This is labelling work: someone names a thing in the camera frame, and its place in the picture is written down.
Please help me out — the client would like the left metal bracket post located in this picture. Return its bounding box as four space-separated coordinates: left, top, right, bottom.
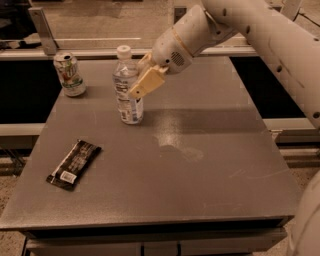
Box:
28 7 58 56

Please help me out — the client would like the clear acrylic barrier panel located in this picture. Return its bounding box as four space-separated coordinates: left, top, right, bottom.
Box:
30 0 201 49

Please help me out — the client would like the green white soda can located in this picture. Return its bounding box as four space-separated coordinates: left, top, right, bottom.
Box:
53 52 86 97

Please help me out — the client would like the metal bracket post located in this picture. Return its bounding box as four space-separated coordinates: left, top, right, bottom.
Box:
174 7 187 23
28 7 58 56

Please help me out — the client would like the white robot base with cable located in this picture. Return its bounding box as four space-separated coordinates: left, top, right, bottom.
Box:
280 0 320 26

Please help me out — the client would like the middle metal bracket post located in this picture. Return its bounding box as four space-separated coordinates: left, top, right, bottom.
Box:
174 7 187 23

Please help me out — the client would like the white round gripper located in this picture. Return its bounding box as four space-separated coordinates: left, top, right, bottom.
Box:
129 28 193 99

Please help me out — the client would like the black rxbar chocolate wrapper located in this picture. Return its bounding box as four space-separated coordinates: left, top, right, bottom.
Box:
46 140 101 191

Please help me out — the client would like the clear plastic water bottle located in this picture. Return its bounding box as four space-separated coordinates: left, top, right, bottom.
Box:
112 45 143 125

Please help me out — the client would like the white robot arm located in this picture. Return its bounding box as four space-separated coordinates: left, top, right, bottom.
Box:
130 0 320 129

